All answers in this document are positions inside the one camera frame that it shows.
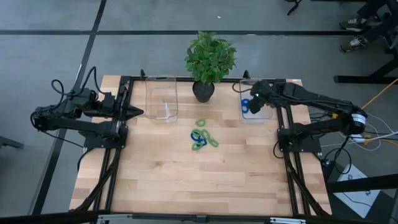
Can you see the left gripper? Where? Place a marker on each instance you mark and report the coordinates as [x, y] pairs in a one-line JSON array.
[[122, 107]]

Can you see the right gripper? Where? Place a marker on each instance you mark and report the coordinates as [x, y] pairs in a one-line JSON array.
[[267, 93]]

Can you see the clear plastic bin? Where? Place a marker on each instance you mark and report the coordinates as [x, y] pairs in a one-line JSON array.
[[265, 115], [161, 99]]

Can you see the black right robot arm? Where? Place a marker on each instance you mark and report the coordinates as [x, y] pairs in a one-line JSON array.
[[326, 105]]

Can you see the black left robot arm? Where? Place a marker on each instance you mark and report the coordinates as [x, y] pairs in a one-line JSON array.
[[77, 126]]

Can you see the green potted plant black pot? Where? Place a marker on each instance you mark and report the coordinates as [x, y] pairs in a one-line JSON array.
[[210, 59]]

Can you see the black chair leg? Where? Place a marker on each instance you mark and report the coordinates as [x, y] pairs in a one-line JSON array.
[[294, 7]]

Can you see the black desk stand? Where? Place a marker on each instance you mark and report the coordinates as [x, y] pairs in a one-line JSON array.
[[357, 79]]

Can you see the person's shoe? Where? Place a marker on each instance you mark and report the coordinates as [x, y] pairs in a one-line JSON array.
[[351, 24], [353, 44]]

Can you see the dark grey furniture foot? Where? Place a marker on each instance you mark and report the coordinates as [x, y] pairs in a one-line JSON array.
[[7, 142]]

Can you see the black floor bar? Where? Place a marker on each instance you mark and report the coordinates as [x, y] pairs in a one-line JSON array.
[[360, 184]]

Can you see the black table edge beam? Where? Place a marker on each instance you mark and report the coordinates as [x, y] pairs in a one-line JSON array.
[[46, 217]]

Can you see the white paper sheet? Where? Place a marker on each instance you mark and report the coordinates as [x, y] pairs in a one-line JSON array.
[[357, 202]]

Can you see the person's leg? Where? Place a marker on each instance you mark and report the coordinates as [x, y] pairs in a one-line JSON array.
[[370, 7], [377, 31]]

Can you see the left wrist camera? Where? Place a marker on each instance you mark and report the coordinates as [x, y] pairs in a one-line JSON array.
[[109, 102]]

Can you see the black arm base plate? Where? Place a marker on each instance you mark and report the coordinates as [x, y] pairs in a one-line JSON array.
[[311, 146], [93, 143]]

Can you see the black aluminium table frame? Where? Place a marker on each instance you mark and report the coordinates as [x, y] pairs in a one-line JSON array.
[[182, 78]]

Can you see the silver metal bracket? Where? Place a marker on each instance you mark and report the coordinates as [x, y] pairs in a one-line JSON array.
[[112, 217], [287, 221]]

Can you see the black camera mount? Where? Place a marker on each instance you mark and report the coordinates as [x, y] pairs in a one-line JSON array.
[[201, 219]]

